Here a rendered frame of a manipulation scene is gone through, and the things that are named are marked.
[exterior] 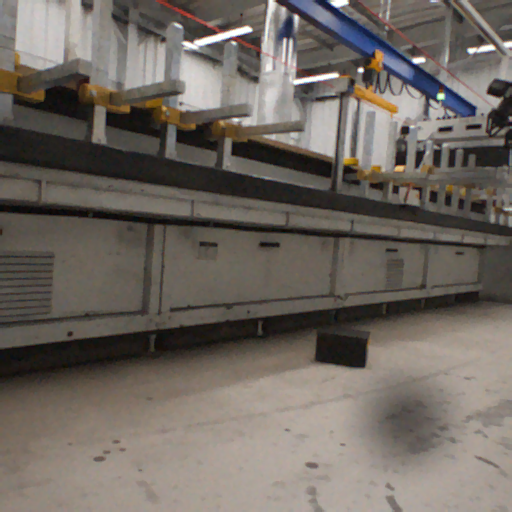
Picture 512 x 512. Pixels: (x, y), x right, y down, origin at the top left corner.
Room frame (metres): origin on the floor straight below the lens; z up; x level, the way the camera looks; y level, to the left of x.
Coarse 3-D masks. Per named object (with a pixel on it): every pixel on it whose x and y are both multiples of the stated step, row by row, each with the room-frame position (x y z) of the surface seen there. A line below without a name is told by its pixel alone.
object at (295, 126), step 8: (296, 120) 1.59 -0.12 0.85; (240, 128) 1.75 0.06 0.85; (248, 128) 1.73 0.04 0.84; (256, 128) 1.70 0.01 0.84; (264, 128) 1.68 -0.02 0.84; (272, 128) 1.66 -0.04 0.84; (280, 128) 1.63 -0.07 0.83; (288, 128) 1.61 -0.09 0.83; (296, 128) 1.59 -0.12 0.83; (304, 128) 1.60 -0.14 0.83; (208, 136) 1.85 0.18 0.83; (240, 136) 1.77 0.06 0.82; (248, 136) 1.76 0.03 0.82
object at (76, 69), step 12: (72, 60) 1.04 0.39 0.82; (84, 60) 1.03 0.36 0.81; (36, 72) 1.14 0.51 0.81; (48, 72) 1.11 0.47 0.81; (60, 72) 1.07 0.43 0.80; (72, 72) 1.04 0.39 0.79; (84, 72) 1.03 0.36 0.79; (24, 84) 1.18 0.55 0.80; (36, 84) 1.14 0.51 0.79; (48, 84) 1.13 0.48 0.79; (60, 84) 1.12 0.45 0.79
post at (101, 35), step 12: (96, 0) 1.38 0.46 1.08; (108, 0) 1.38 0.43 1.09; (96, 12) 1.38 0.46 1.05; (108, 12) 1.38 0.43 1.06; (96, 24) 1.38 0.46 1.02; (108, 24) 1.39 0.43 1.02; (96, 36) 1.37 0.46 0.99; (108, 36) 1.39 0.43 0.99; (96, 48) 1.37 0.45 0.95; (108, 48) 1.39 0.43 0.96; (96, 60) 1.37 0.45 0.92; (108, 60) 1.39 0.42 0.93; (96, 72) 1.37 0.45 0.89; (108, 72) 1.39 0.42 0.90; (96, 108) 1.37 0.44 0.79; (96, 120) 1.37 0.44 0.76; (96, 132) 1.37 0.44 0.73
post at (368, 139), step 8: (368, 112) 2.50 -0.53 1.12; (368, 120) 2.50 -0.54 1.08; (368, 128) 2.50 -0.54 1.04; (368, 136) 2.49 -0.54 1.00; (368, 144) 2.49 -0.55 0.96; (368, 152) 2.49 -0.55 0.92; (368, 160) 2.49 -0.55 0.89; (368, 168) 2.49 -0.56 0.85; (360, 184) 2.51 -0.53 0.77; (368, 184) 2.51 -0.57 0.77; (360, 192) 2.51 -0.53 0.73; (368, 192) 2.51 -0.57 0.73
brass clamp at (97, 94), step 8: (80, 88) 1.37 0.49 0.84; (88, 88) 1.34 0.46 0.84; (96, 88) 1.36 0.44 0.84; (104, 88) 1.38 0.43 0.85; (80, 96) 1.36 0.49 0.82; (88, 96) 1.35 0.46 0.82; (96, 96) 1.36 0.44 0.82; (104, 96) 1.38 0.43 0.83; (88, 104) 1.38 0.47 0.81; (104, 104) 1.38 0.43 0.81; (112, 104) 1.40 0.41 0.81; (128, 104) 1.44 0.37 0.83; (120, 112) 1.45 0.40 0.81; (128, 112) 1.44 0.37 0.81
